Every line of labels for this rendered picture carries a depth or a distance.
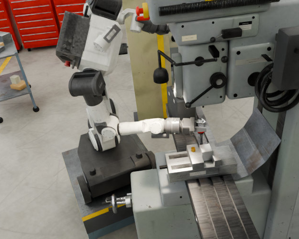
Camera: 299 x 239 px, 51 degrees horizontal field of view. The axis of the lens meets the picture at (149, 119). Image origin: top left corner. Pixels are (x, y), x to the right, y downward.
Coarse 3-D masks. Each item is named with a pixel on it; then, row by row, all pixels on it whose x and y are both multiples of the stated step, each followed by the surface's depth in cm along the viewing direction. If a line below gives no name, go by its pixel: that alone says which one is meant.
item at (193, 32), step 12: (168, 24) 142; (180, 24) 121; (192, 24) 121; (204, 24) 122; (216, 24) 122; (228, 24) 123; (240, 24) 123; (252, 24) 124; (180, 36) 123; (192, 36) 124; (204, 36) 124; (216, 36) 125; (252, 36) 127
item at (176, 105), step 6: (168, 90) 201; (168, 96) 205; (174, 96) 194; (180, 96) 190; (168, 102) 209; (174, 102) 193; (180, 102) 188; (168, 108) 212; (174, 108) 197; (180, 108) 190; (186, 108) 191; (192, 108) 192; (174, 114) 200; (180, 114) 193; (186, 114) 194; (192, 114) 195
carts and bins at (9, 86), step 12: (0, 36) 389; (0, 48) 374; (12, 48) 381; (12, 72) 452; (24, 72) 448; (0, 84) 421; (12, 84) 406; (24, 84) 404; (0, 96) 393; (12, 96) 390; (36, 108) 411; (0, 120) 398
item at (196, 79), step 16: (192, 48) 129; (224, 48) 130; (192, 64) 133; (208, 64) 134; (224, 64) 135; (192, 80) 137; (208, 80) 138; (192, 96) 142; (208, 96) 143; (224, 96) 144
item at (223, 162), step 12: (168, 156) 166; (180, 156) 165; (216, 156) 156; (228, 156) 161; (168, 168) 158; (180, 168) 157; (204, 168) 156; (216, 168) 157; (228, 168) 158; (180, 180) 159
